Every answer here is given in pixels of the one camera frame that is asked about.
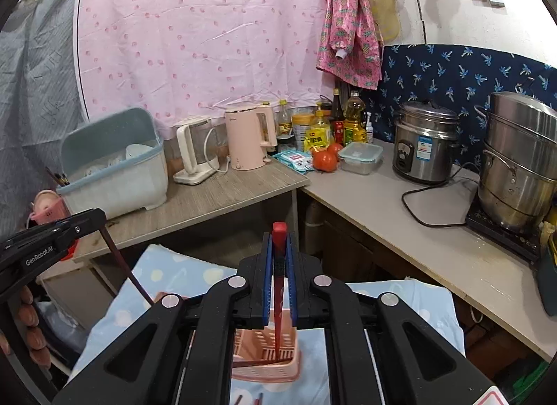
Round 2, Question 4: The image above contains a dark maroon chopstick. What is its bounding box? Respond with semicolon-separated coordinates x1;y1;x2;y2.
99;226;155;306

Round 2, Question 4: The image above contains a black induction cooker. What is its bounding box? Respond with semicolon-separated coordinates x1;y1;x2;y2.
465;196;541;264

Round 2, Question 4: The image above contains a light blue patterned tablecloth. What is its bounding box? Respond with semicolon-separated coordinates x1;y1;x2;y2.
69;243;466;405

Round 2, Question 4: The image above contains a pink perforated utensil basket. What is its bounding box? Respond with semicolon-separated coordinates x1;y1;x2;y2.
232;300;302;383

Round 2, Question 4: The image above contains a stacked steel steamer pot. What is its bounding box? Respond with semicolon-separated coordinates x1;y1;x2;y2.
475;91;556;232

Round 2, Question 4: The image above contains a clear food storage box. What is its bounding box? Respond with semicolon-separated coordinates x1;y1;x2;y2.
338;142;383;175

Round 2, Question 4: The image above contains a yellow seasoning bag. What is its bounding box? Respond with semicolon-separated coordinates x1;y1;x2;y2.
303;109;332;151

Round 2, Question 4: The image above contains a small pink plastic basket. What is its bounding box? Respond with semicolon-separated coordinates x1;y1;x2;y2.
29;189;70;225

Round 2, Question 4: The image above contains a black power cable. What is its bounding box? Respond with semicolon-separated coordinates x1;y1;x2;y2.
400;162;483;229

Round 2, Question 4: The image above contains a red tomato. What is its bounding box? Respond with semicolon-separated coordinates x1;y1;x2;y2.
311;143;343;172

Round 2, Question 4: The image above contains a pink electric kettle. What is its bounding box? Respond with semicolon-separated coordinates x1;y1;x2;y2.
225;105;277;171

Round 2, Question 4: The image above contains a steel rice cooker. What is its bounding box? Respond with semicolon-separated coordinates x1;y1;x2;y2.
393;100;459;184

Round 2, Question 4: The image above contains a left hand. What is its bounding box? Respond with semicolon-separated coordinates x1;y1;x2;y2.
17;286;51;369

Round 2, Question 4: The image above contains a yellow lid jar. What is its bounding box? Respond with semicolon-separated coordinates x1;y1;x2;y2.
292;113;314;151

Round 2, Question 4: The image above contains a red chopstick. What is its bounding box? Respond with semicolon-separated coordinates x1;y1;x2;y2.
272;222;288;360

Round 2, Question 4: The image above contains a grey blue dish rack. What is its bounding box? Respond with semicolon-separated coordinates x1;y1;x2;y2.
56;108;169;219

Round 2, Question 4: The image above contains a grey curtain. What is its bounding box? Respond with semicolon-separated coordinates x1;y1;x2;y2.
0;0;83;236

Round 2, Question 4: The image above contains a blue palm print cloth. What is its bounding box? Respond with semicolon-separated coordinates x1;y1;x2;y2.
363;44;556;166

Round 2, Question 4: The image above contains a dark soy sauce bottle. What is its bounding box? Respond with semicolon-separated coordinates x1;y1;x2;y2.
331;87;345;145

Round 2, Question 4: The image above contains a white glass electric kettle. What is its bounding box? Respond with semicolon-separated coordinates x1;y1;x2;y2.
173;116;219;185

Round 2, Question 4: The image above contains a pink floral apron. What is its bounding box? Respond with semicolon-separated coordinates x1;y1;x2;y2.
316;0;383;90

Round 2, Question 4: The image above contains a yellow cooking oil bottle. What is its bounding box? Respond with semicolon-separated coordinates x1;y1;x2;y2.
344;90;366;146

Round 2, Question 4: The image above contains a wet wipes pack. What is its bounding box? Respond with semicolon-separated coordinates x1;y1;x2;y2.
273;150;313;174

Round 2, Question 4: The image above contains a pink dotted curtain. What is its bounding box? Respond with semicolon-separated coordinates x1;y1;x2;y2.
74;0;334;138

